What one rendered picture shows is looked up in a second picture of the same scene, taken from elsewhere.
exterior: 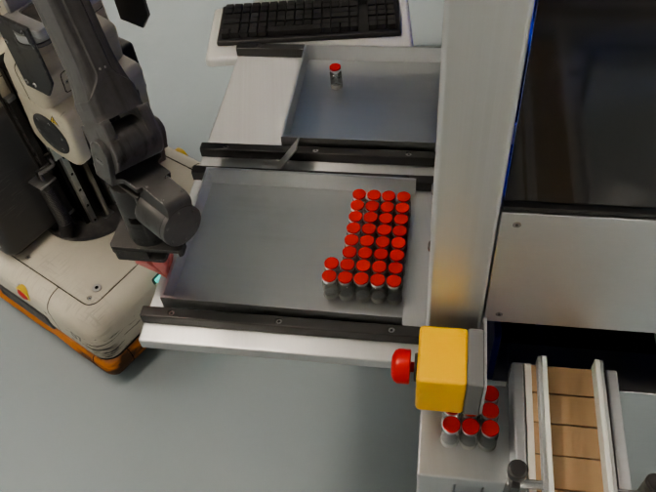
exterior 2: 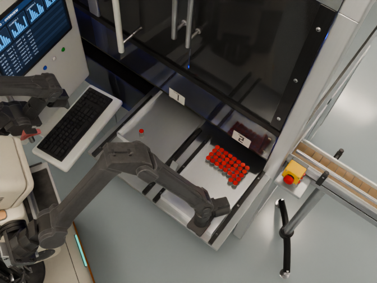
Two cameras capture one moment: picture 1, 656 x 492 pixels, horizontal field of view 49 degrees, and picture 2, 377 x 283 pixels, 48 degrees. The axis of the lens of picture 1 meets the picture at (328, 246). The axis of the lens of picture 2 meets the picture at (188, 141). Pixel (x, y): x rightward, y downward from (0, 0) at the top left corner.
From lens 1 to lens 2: 1.26 m
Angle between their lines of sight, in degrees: 40
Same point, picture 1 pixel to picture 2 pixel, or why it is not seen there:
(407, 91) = (161, 117)
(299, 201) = (189, 176)
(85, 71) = (198, 194)
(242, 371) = (131, 258)
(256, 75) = not seen: hidden behind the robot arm
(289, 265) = (215, 192)
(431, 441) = (293, 189)
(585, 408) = (308, 151)
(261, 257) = not seen: hidden behind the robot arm
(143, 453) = not seen: outside the picture
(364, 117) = (164, 137)
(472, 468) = (304, 185)
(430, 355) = (295, 171)
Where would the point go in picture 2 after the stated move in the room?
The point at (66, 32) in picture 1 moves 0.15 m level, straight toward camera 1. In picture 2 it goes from (191, 190) to (238, 194)
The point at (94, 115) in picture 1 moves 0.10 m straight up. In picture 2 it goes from (205, 202) to (207, 191)
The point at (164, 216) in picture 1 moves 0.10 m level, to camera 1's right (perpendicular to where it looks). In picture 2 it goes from (228, 207) to (237, 184)
